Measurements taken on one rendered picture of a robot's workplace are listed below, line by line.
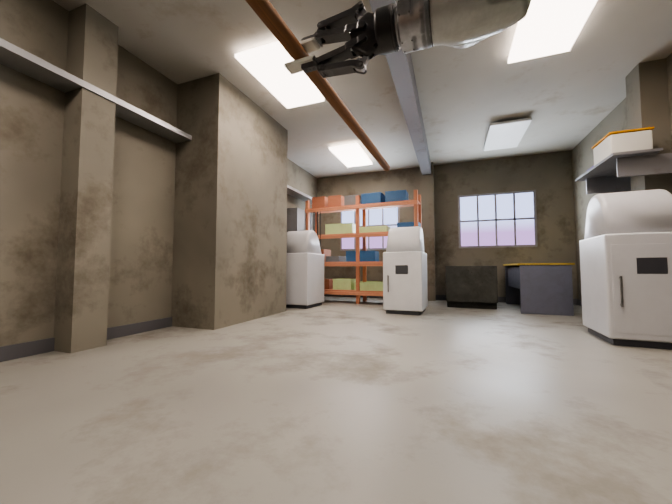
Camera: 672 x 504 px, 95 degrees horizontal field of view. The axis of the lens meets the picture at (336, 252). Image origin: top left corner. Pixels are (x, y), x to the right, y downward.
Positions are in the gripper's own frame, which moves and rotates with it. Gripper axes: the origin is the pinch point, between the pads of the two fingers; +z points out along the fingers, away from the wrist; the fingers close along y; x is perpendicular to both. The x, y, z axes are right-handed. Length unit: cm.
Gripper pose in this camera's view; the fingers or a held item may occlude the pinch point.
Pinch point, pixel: (301, 56)
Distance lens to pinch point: 77.1
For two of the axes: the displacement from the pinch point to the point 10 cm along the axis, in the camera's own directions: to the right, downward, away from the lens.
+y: 0.0, 10.0, -0.6
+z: -9.2, 0.2, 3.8
